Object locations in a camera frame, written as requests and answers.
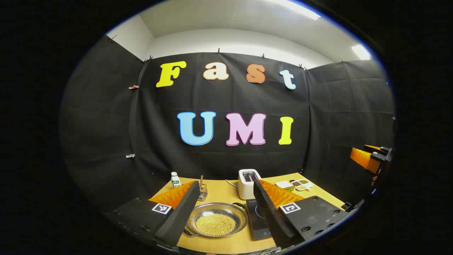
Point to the white divided dish with beans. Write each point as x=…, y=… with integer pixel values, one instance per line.
x=302, y=185

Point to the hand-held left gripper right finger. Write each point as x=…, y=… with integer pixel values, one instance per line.
x=272, y=219

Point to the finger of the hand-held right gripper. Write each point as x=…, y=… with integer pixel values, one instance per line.
x=364, y=159
x=373, y=147

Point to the white bottle with green label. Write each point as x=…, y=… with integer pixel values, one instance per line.
x=176, y=181

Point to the black induction cooktop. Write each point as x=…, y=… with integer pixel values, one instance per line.
x=256, y=219

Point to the white toaster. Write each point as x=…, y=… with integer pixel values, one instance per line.
x=244, y=189

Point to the ceiling light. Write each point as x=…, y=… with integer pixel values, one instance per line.
x=361, y=52

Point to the wooden spoon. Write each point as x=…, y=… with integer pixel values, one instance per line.
x=201, y=181

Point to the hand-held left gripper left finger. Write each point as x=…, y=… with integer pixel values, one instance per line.
x=182, y=216

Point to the pile of yellow beans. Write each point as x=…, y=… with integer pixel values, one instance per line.
x=216, y=225

